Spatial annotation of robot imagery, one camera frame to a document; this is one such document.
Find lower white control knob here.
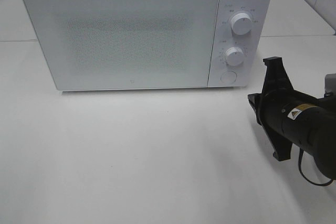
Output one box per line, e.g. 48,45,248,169
224,46,245,67

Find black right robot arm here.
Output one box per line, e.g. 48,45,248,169
248,57,335,182

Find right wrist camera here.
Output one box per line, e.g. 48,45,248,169
324,73,336,97

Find round white door button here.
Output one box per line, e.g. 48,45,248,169
221,71,237,85

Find upper white control knob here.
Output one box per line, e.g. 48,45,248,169
229,10,253,35

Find white microwave door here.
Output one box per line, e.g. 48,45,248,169
23,0,218,91

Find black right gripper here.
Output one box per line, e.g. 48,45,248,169
247,57,318,162

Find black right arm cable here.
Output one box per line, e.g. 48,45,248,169
297,148,336,187

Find white control knob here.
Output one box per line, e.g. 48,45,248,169
229,10,253,35
224,46,245,67

